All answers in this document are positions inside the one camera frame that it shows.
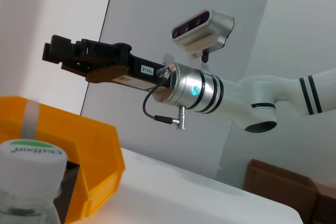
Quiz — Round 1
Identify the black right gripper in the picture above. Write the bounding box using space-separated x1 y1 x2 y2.
41 34 174 91

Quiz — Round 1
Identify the clear green-label water bottle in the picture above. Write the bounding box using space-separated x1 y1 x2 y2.
0 139 68 224

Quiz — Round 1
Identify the black mesh pen holder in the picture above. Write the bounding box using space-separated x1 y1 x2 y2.
53 161 81 224

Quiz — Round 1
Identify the yellow plastic bin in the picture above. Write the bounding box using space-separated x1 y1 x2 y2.
0 95 126 224

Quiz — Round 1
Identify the brown cardboard box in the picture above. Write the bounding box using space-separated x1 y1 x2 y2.
244 158 336 224

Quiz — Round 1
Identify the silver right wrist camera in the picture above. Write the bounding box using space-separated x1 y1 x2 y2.
171 10 236 73

